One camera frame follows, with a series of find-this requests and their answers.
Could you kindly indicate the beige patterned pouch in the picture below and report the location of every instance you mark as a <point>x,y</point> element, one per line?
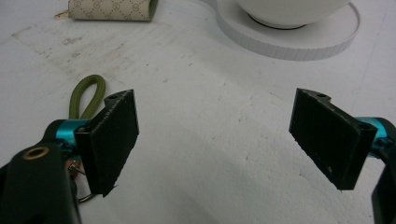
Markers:
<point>112,9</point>

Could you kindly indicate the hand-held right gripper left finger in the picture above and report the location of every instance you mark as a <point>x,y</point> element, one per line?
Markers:
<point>107,140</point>

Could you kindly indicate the white round bowl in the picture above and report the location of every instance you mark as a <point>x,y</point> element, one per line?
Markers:
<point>291,12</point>

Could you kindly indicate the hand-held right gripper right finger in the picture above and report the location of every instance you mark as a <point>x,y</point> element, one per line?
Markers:
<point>330,137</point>

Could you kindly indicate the white round base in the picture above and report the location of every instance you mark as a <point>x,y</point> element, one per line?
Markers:
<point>289,39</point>

